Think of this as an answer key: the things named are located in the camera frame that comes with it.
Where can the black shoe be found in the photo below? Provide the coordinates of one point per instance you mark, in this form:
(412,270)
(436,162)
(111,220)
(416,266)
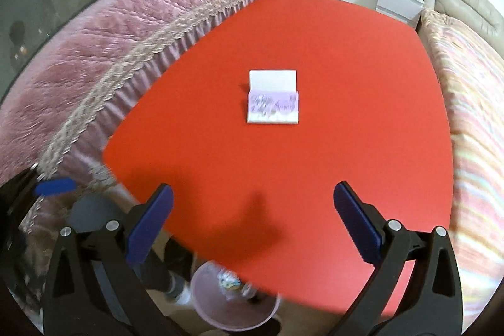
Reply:
(177,273)

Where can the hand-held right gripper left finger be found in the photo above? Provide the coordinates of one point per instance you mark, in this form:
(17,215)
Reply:
(151,225)

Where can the white nightstand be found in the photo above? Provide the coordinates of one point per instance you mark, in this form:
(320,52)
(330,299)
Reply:
(397,1)

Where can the red table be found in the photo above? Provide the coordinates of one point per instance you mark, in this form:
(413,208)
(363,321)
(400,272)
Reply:
(315,170)

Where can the pink round bin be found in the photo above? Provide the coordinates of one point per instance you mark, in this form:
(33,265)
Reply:
(232,314)

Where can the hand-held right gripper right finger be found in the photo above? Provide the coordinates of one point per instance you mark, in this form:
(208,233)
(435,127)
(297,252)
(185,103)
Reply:
(360,225)

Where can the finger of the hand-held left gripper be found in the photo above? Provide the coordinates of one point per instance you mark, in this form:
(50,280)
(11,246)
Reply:
(55,187)

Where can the white box purple print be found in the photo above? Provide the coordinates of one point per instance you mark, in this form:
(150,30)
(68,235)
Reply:
(271,111)

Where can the striped bed mattress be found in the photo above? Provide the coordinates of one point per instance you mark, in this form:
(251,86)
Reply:
(472,115)

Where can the pink quilted cover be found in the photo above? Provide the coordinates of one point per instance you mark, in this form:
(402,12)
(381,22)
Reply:
(118,44)

